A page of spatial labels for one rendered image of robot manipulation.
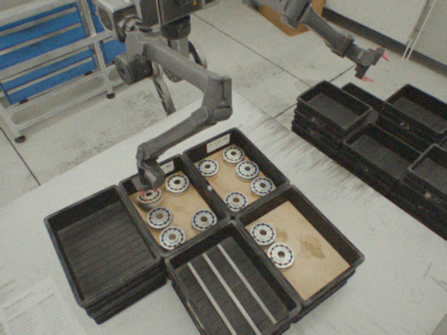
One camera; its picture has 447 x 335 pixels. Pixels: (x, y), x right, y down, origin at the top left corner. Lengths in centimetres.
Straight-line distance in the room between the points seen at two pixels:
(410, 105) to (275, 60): 154
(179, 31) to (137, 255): 91
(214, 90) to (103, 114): 234
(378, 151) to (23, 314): 212
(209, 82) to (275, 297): 78
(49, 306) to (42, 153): 172
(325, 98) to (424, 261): 133
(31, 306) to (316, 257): 111
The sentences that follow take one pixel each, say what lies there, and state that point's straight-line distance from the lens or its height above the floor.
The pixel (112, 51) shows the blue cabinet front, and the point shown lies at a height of 41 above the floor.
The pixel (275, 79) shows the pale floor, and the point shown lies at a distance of 353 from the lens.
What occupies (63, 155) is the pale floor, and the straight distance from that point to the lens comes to 303.
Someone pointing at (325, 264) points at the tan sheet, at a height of 83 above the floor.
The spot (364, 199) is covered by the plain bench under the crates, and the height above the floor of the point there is 70.
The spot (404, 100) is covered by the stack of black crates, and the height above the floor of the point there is 49.
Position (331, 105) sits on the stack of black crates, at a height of 49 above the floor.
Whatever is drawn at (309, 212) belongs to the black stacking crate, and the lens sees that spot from 146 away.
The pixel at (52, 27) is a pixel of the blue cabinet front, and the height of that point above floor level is 76.
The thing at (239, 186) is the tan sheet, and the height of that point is 83.
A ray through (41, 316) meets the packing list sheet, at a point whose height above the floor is 70.
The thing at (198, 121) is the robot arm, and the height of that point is 139.
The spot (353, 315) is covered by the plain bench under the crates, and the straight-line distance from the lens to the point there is 153.
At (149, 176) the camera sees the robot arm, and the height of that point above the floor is 108.
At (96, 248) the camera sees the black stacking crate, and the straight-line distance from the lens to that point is 148.
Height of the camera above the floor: 209
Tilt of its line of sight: 51 degrees down
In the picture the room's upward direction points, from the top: 1 degrees clockwise
